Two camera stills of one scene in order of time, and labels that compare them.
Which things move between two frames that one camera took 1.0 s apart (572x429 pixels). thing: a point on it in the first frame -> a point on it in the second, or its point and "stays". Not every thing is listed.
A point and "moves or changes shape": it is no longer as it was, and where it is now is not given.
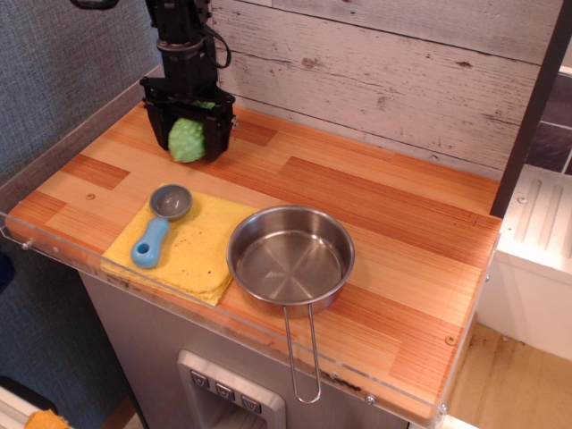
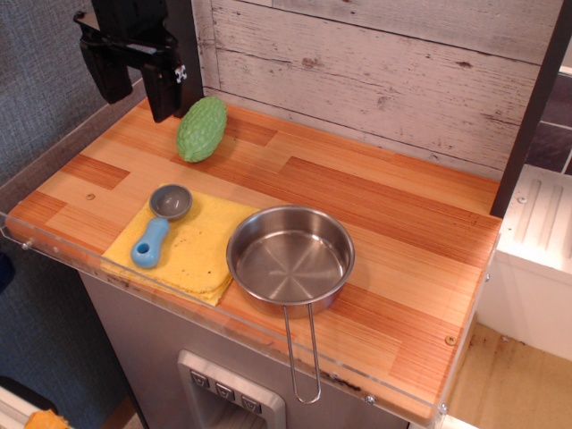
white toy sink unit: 531,295 stays
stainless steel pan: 292,258 stays
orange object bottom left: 46,419 stays
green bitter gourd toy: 186,136 moves or changes shape
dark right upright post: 535,114 stays
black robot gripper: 189,87 -> 136,30
